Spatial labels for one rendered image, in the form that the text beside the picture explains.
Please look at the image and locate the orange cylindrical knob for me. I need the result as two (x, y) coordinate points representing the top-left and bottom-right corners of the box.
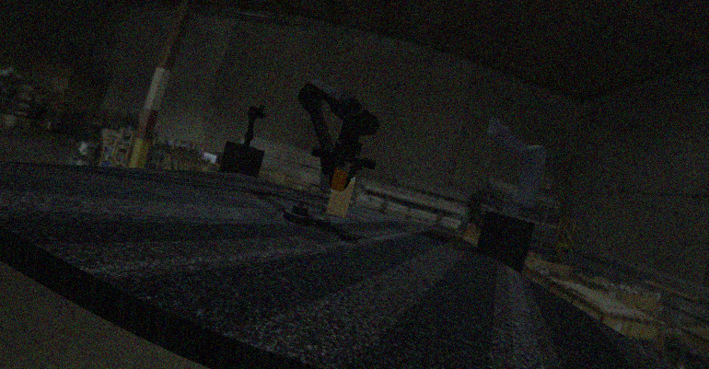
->
(331, 168), (348, 191)

